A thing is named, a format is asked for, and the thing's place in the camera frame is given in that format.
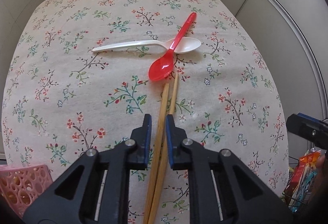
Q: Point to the white plastic spoon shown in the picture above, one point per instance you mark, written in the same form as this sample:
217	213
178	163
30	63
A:
128	45

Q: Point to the pink perforated utensil holder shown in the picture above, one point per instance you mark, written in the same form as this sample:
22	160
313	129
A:
23	185

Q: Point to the red plastic spoon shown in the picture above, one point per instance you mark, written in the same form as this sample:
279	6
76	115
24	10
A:
162	66

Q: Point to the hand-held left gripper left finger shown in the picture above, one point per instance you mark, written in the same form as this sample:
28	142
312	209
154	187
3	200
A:
147	142

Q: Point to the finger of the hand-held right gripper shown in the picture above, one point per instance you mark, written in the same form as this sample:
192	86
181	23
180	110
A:
305	129

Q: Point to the person's right hand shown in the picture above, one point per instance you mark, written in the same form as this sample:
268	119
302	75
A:
322	161

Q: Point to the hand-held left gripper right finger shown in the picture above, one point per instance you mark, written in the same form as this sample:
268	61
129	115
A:
169	142

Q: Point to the floral tablecloth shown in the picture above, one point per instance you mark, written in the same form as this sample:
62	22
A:
102	101

